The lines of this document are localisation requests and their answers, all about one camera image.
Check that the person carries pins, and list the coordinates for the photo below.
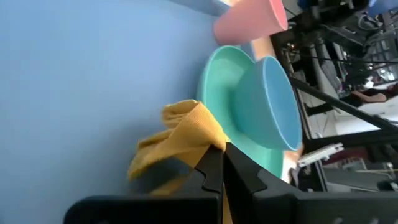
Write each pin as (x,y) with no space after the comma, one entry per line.
(370,97)

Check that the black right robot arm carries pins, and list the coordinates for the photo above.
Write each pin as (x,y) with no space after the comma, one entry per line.
(326,18)

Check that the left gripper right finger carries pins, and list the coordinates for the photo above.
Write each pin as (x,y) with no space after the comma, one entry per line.
(280,208)

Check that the blue bowl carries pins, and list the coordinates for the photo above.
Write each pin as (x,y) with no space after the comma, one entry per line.
(264,105)

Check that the teal plate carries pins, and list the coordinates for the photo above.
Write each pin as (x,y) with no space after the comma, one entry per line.
(217,84)

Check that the silver frame bracket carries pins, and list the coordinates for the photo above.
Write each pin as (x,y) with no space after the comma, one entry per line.
(320,154)

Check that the black aluminium table frame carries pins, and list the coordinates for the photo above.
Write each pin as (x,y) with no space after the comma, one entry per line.
(342,105)

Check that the yellow cloth napkin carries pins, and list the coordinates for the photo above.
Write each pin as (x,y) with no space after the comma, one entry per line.
(189,130)

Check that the pink paper cup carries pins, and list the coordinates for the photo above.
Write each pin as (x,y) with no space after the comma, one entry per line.
(248,21)

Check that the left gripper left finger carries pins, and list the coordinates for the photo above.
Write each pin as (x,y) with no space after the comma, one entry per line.
(186,208)

